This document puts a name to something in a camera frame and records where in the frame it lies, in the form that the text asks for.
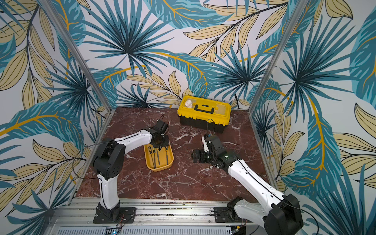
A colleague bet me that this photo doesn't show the aluminium front rail frame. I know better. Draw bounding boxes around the aluminium front rail frame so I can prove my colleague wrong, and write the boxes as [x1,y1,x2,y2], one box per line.
[45,198,266,235]

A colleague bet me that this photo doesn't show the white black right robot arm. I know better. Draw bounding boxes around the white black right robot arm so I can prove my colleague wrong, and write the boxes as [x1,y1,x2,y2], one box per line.
[191,134,304,235]

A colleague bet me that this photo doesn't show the white tape roll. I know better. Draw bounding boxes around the white tape roll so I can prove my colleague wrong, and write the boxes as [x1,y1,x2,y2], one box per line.
[185,99,193,108]

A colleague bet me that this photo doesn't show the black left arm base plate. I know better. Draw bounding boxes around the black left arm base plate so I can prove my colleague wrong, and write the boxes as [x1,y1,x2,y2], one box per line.
[93,205,136,224]

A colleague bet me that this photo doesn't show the yellow plastic storage tray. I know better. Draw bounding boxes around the yellow plastic storage tray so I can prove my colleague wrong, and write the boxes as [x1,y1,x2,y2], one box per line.
[144,144,174,172]

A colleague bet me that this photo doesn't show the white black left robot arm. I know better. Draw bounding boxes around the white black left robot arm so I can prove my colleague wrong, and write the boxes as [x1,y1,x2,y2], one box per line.
[92,120,169,212]

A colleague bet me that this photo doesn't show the yellow black toolbox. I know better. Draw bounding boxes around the yellow black toolbox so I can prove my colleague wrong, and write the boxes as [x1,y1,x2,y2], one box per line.
[177,96,231,133]

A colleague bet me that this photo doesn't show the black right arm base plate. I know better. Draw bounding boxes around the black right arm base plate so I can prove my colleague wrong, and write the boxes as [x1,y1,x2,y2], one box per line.
[211,207,243,223]

